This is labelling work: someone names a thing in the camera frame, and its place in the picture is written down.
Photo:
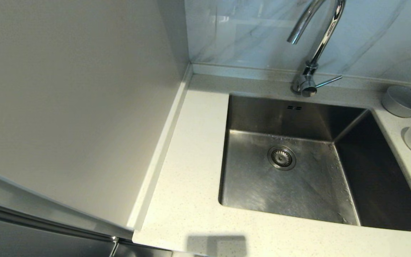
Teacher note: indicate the chrome gooseneck faucet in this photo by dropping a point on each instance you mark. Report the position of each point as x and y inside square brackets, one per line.
[325, 34]

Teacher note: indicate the small grey bowl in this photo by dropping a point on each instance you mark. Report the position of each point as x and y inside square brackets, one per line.
[403, 101]

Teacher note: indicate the tall grey refrigerator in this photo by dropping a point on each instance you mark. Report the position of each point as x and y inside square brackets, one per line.
[30, 239]

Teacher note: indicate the thin chrome faucet lever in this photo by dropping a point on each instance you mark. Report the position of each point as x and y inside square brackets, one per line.
[330, 81]

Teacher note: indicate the round metal drain strainer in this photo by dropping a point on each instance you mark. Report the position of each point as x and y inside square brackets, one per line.
[281, 157]

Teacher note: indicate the stainless steel sink basin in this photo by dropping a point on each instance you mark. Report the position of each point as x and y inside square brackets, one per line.
[262, 192]

